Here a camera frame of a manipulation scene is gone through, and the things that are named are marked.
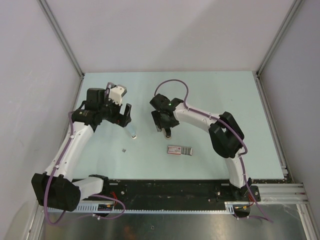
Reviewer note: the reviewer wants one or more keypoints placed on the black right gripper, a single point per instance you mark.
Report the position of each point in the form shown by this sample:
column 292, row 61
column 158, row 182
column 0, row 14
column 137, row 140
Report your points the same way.
column 159, row 124

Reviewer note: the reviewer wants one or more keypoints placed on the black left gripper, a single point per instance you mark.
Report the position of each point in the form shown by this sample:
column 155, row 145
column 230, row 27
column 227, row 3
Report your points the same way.
column 121, row 120

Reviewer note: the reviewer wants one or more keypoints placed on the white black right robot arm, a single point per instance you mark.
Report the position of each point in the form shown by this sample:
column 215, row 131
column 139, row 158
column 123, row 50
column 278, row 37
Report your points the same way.
column 226, row 137

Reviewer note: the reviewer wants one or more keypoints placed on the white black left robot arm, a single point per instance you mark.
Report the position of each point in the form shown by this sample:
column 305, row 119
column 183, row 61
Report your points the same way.
column 82, row 126

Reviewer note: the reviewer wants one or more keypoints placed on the red white staple box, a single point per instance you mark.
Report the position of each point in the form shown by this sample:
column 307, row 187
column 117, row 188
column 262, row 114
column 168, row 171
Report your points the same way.
column 179, row 150

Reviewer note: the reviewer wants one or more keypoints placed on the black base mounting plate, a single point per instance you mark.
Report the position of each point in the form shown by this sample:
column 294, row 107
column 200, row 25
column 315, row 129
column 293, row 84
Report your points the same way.
column 177, row 195

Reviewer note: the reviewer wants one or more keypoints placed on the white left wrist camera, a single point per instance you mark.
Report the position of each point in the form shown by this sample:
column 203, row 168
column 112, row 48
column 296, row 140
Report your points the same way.
column 116, row 94

